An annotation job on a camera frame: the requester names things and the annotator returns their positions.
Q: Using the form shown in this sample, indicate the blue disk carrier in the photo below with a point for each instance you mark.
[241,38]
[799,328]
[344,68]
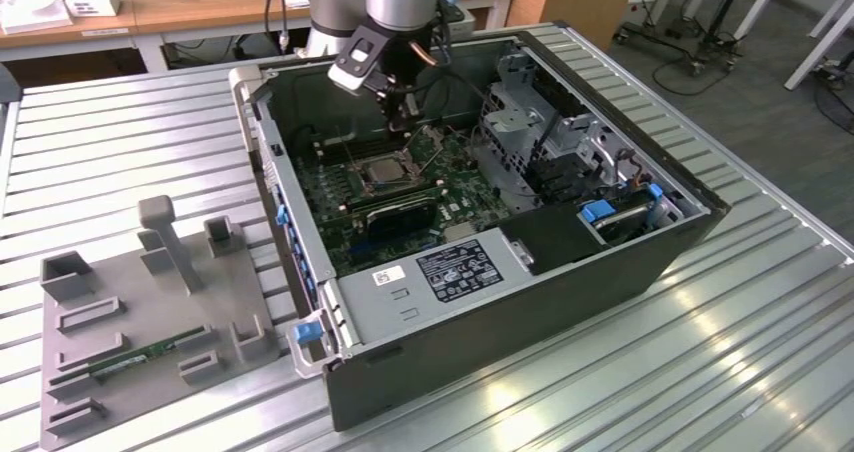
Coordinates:
[596,212]

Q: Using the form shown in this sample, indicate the flat white box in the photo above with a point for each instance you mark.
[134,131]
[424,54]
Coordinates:
[41,19]

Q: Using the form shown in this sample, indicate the grey power supply unit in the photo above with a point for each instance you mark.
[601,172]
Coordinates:
[388,307]

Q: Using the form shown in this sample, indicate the thin metal locking lever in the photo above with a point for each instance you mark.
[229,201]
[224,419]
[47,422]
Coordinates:
[348,147]
[434,159]

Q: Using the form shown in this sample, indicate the black open PC case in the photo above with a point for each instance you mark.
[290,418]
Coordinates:
[501,352]

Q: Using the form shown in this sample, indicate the wooden cabinet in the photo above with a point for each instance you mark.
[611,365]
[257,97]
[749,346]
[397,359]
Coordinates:
[581,2]

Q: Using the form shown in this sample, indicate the small blue clip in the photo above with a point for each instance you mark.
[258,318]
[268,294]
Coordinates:
[655,190]

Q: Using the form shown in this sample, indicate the wooden desk white frame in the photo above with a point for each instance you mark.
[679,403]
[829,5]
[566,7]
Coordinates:
[201,12]

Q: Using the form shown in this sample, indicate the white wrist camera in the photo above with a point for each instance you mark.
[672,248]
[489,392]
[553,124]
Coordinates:
[357,67]

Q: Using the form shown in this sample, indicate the white table frame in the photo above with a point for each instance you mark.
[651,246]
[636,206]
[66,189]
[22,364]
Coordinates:
[820,47]
[760,2]

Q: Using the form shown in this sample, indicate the black wheeled stand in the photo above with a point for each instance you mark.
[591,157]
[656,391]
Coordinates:
[708,52]

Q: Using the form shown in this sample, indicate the silver CPU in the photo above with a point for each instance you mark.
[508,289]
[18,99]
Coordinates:
[388,172]

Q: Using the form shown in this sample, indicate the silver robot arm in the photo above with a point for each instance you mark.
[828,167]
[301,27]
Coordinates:
[401,2]

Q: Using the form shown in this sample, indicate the blue case latch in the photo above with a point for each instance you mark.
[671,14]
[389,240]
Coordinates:
[304,333]

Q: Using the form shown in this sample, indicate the green motherboard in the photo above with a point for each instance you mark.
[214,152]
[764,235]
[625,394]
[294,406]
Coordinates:
[468,192]

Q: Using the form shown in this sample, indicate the grey parts rack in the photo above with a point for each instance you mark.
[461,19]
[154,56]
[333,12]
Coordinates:
[154,312]

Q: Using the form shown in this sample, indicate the black graphics card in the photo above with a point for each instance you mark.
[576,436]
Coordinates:
[401,219]

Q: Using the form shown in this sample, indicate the CPU socket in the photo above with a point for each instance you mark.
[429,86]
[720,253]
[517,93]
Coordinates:
[394,188]

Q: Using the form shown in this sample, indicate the green RAM stick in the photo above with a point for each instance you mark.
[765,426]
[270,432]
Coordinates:
[143,351]

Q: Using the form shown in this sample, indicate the metal drive cage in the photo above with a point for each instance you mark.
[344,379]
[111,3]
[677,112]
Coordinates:
[508,127]

